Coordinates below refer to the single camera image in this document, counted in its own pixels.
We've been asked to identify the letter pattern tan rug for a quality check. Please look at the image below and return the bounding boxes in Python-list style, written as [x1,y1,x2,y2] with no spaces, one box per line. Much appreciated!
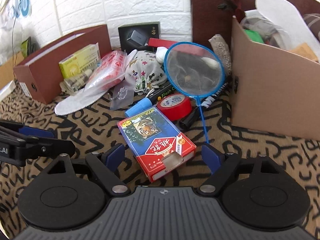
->
[1,86,319,238]

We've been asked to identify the playing card box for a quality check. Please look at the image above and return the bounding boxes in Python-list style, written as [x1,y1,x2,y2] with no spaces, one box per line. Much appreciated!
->
[118,107,196,182]

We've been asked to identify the brown shoe box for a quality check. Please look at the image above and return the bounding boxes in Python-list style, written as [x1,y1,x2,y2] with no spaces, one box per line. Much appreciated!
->
[13,24,111,104]

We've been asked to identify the large cardboard box background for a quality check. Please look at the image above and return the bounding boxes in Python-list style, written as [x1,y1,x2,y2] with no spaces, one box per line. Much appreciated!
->
[0,51,24,89]

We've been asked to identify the white round pad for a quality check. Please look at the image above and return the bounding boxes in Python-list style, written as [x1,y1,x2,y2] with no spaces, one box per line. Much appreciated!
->
[54,89,106,116]

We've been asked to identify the clear bag brown items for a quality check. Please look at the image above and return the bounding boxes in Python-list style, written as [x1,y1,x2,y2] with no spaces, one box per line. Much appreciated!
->
[60,69,93,95]

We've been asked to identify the red tape roll front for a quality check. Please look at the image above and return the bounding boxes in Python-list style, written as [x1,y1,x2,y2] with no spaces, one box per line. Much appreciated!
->
[157,93,193,121]

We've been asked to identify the blue cap black marker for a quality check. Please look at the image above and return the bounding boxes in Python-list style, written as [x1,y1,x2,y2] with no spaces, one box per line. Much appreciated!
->
[125,81,175,118]

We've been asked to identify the tan cardboard box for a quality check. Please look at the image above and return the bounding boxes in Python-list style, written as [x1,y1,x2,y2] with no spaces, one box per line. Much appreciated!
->
[230,18,319,140]

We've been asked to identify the blue rim small net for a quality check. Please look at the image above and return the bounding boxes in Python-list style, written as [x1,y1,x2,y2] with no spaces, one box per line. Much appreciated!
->
[163,42,225,142]

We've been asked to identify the red white plastic packet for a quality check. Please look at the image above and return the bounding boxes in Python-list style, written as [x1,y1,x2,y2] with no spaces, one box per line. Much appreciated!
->
[84,50,127,95]

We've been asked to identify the white printed cloth pouch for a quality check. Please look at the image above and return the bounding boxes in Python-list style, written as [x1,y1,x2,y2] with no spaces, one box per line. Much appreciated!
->
[125,49,167,95]

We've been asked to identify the yellow green medicine box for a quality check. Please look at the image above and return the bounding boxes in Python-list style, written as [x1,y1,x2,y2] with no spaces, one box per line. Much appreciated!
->
[59,43,101,79]

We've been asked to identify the red flat box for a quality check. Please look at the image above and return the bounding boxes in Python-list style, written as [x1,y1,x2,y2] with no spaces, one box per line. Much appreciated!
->
[148,37,177,49]

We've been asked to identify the black charger box upright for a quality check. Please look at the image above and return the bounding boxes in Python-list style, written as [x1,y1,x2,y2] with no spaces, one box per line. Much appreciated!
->
[118,22,161,54]

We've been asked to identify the dark brown shoe box lid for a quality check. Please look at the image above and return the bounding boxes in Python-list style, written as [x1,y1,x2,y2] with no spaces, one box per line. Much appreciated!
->
[191,0,319,47]

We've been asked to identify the white shoe insole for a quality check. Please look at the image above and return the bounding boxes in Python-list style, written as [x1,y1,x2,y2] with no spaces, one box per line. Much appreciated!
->
[255,0,319,57]

